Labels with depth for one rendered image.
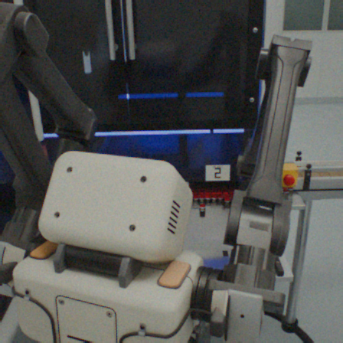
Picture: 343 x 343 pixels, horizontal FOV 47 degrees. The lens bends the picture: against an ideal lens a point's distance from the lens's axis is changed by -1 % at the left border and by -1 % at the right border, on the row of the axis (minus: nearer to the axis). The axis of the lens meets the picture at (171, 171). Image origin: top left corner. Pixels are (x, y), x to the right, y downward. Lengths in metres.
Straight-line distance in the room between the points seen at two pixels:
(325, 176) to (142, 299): 1.23
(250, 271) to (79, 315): 0.26
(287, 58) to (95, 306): 0.55
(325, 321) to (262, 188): 1.74
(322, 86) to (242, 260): 5.84
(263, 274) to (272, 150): 0.22
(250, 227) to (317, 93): 5.79
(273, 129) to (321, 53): 5.59
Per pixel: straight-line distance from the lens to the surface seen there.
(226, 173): 1.44
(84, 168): 0.63
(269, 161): 0.72
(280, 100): 0.77
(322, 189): 1.68
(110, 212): 0.59
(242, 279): 0.63
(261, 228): 0.68
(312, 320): 2.38
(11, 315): 1.27
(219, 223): 1.40
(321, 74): 6.37
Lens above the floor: 1.62
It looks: 25 degrees down
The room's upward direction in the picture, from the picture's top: 2 degrees counter-clockwise
